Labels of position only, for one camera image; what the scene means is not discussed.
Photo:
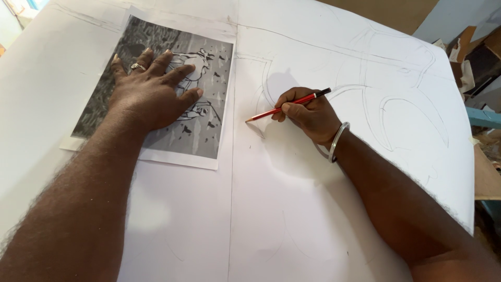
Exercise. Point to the large white drawing sheet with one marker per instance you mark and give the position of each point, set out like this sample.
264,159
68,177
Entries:
297,196

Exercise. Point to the red pencil with black end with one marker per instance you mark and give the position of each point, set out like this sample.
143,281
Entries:
266,114

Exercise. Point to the brown cardboard board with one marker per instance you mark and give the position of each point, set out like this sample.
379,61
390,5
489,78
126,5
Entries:
383,13

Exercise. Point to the person's left hand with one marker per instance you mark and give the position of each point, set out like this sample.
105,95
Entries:
145,98

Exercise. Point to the blue wooden plank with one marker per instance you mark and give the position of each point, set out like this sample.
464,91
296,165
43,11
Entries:
485,117

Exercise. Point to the person's right hand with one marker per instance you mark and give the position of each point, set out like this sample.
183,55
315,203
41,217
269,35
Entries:
315,117

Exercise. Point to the beige masking tape piece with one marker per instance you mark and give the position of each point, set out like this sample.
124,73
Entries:
474,140

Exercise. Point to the heap of cardboard scraps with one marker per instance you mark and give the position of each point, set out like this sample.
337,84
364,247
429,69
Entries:
475,66

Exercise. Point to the silver bangle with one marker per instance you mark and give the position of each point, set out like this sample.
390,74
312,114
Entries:
337,139

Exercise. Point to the brown wooden board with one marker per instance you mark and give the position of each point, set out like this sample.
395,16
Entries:
487,176

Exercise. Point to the grey printed reference picture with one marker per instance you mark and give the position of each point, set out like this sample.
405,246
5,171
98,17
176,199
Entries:
195,129

